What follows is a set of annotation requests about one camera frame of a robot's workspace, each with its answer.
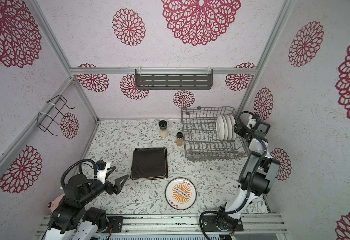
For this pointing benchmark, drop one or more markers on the aluminium front rail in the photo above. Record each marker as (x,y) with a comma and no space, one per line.
(188,226)

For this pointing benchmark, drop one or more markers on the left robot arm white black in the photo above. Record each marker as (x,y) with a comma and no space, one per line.
(71,219)

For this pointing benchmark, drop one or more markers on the white round plate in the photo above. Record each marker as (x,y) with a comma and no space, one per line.
(220,128)
(225,128)
(180,194)
(231,124)

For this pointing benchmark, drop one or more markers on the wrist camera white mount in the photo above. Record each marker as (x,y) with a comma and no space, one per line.
(251,122)
(102,169)

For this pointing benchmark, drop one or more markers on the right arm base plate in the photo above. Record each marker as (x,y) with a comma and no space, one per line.
(220,223)

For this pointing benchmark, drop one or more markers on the black wire wall holder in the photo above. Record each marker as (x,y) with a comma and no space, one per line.
(48,117)

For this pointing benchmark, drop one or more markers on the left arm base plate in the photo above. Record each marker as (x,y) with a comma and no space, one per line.
(114,224)

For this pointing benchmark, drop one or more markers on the salt grinder black lid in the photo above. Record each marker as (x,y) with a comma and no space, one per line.
(163,129)

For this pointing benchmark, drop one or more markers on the small amber spice jar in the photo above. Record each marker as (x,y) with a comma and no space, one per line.
(179,140)

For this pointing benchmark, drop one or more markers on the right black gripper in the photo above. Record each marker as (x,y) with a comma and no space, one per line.
(241,129)

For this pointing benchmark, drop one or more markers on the grey wall shelf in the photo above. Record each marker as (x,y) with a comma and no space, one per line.
(174,80)

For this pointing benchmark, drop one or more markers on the grey wire dish rack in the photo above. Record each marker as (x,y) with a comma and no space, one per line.
(201,142)

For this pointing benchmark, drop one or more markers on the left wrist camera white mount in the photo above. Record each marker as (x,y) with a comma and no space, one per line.
(102,169)

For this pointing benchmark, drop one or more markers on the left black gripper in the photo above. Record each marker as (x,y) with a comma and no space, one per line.
(117,187)

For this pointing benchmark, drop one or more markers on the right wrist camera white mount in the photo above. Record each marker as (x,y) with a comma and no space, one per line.
(251,122)

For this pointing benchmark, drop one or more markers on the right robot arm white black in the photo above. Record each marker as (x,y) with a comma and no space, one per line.
(258,173)

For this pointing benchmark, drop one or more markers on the red pink plush toy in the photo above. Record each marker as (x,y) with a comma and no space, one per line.
(52,205)

